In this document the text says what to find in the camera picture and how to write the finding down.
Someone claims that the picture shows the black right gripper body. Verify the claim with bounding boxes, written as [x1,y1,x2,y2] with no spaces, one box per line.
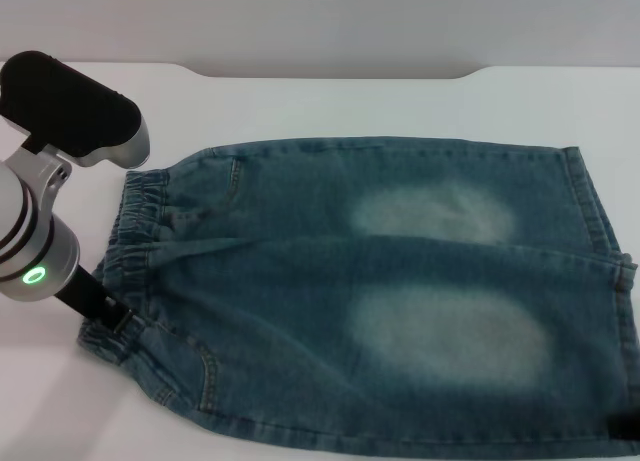
[610,413,640,440]

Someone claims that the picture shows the blue denim shorts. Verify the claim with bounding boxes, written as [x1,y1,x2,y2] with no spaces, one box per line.
[75,135,640,456]

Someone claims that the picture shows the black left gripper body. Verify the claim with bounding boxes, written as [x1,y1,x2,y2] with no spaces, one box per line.
[55,263,122,328]

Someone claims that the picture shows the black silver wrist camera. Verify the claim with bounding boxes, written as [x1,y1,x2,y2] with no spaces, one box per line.
[0,49,152,171]

